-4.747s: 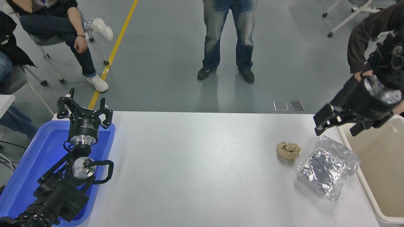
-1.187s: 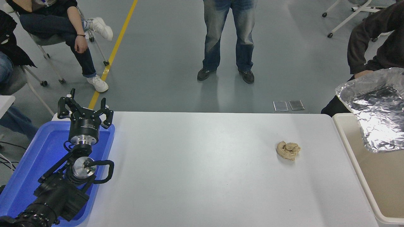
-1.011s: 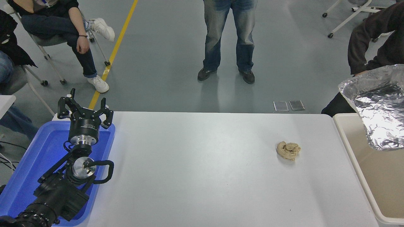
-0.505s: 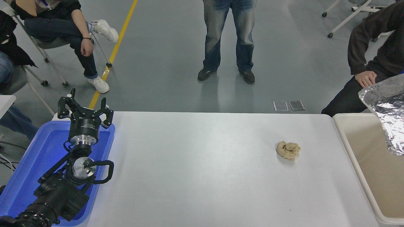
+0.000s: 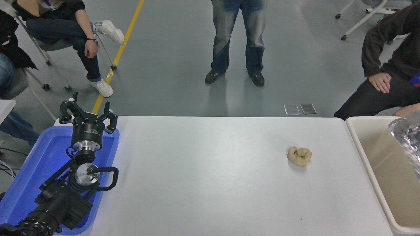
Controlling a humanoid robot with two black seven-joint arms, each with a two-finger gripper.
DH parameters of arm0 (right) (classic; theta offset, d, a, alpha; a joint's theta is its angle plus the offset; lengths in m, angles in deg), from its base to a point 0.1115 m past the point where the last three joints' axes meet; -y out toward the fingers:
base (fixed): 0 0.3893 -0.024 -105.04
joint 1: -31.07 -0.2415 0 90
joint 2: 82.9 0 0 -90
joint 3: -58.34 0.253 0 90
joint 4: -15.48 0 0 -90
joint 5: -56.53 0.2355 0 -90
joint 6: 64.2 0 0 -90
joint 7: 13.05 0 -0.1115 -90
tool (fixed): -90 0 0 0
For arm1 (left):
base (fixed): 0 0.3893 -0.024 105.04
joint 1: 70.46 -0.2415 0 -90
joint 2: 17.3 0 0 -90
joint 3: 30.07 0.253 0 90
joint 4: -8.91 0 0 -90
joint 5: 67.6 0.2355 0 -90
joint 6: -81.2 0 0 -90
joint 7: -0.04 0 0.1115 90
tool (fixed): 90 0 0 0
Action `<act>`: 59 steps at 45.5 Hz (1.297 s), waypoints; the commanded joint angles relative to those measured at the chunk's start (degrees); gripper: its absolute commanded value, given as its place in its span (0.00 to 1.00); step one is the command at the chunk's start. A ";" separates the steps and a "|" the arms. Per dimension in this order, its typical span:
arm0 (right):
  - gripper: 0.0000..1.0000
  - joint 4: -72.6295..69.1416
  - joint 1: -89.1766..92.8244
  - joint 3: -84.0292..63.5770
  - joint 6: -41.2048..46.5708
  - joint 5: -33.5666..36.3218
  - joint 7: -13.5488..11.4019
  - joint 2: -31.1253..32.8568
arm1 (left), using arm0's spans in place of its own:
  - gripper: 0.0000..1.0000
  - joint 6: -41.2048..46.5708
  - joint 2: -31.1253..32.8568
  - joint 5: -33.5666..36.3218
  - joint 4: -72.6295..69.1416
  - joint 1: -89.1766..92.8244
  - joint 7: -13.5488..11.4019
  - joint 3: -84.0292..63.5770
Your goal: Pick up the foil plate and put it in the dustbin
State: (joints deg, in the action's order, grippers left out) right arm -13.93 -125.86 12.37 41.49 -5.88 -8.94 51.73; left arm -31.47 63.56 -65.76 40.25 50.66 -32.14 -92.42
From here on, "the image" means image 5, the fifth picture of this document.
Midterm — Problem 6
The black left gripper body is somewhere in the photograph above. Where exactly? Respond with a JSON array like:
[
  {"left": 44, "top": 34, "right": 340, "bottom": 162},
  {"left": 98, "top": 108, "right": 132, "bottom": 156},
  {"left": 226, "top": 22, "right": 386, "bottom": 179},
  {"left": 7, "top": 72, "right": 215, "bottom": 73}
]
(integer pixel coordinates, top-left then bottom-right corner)
[{"left": 72, "top": 115, "right": 106, "bottom": 145}]

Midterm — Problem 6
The silver foil plate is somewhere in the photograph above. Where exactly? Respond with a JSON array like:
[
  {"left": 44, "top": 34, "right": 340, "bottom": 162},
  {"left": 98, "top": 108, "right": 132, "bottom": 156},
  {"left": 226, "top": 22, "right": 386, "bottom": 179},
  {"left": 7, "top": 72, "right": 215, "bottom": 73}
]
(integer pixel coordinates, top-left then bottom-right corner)
[{"left": 389, "top": 111, "right": 420, "bottom": 182}]

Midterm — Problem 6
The person's hand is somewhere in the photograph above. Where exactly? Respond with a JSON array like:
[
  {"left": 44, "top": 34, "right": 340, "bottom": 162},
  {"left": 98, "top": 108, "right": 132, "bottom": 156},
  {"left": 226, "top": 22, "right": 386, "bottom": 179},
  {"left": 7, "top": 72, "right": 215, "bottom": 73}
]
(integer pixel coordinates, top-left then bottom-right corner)
[
  {"left": 368, "top": 72, "right": 392, "bottom": 94},
  {"left": 393, "top": 104, "right": 420, "bottom": 117},
  {"left": 84, "top": 39, "right": 98, "bottom": 59}
]

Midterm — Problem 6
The grey chair with white legs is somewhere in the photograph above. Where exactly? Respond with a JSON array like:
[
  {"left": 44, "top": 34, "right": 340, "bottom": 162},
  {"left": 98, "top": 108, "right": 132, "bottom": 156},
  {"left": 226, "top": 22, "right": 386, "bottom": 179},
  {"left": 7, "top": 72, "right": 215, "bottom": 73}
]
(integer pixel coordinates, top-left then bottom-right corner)
[
  {"left": 15, "top": 15, "right": 117, "bottom": 92},
  {"left": 0, "top": 67, "right": 58, "bottom": 122}
]

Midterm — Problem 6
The blue plastic tray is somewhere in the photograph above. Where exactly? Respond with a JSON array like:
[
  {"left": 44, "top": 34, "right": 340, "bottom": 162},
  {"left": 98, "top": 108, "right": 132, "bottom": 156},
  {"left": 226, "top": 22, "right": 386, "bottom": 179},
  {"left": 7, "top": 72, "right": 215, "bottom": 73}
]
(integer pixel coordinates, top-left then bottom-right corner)
[{"left": 0, "top": 126, "right": 120, "bottom": 236}]

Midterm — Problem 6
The white side table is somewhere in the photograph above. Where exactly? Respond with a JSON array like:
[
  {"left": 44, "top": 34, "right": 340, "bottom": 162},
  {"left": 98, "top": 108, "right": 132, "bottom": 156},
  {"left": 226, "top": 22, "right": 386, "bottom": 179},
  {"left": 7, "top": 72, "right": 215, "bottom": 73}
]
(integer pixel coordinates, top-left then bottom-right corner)
[{"left": 0, "top": 99, "right": 16, "bottom": 123}]

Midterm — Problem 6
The person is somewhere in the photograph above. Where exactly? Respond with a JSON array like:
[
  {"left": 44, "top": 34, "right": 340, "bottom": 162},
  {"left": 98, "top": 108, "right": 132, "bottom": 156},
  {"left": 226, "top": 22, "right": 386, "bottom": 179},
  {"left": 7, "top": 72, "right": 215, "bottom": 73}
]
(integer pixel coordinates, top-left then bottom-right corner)
[
  {"left": 11, "top": 0, "right": 124, "bottom": 98},
  {"left": 0, "top": 10, "right": 40, "bottom": 148},
  {"left": 334, "top": 2, "right": 420, "bottom": 120},
  {"left": 205, "top": 0, "right": 268, "bottom": 88}
]

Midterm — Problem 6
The crumpled tan paper ball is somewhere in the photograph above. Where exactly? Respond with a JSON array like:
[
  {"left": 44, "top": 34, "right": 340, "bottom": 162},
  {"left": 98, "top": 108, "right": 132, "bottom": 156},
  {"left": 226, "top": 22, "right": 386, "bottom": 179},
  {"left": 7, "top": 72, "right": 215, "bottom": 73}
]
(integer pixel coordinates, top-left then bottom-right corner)
[{"left": 287, "top": 146, "right": 313, "bottom": 167}]

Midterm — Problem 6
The white wheeled chair base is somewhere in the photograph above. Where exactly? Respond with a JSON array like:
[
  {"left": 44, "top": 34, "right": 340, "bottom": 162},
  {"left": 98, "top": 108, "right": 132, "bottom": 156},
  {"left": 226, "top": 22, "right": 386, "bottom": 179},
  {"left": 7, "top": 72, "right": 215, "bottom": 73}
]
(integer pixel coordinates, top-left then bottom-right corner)
[{"left": 335, "top": 0, "right": 396, "bottom": 40}]

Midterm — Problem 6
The large pale bin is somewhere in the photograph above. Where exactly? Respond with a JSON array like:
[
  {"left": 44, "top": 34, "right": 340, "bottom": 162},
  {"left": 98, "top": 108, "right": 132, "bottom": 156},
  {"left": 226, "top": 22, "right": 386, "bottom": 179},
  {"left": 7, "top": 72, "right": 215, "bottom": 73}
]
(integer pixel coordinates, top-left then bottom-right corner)
[{"left": 345, "top": 116, "right": 420, "bottom": 236}]

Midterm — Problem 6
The black floor cable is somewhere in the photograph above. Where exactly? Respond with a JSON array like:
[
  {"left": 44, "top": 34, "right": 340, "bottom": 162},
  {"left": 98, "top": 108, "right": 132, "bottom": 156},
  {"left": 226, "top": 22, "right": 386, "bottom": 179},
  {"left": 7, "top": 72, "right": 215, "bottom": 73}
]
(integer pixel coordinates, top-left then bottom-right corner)
[{"left": 0, "top": 147, "right": 29, "bottom": 157}]

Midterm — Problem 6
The white floor cable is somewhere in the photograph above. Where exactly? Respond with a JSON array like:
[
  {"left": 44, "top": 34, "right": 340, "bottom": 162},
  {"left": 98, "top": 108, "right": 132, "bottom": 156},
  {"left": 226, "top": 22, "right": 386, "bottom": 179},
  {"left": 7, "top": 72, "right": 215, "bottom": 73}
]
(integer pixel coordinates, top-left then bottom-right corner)
[{"left": 0, "top": 160, "right": 17, "bottom": 178}]

